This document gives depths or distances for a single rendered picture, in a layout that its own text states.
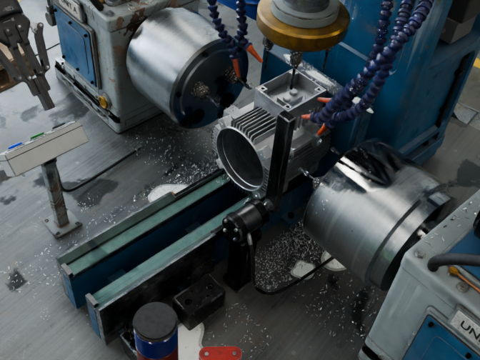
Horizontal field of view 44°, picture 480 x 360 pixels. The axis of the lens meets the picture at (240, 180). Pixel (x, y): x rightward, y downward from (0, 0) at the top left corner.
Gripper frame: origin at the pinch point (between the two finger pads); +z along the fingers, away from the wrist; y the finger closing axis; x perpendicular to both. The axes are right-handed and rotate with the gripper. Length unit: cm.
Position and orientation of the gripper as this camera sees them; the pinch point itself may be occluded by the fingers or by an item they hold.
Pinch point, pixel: (42, 93)
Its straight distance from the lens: 132.4
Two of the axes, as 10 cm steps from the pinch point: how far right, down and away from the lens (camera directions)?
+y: 7.4, -4.5, 5.0
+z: 3.7, 8.9, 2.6
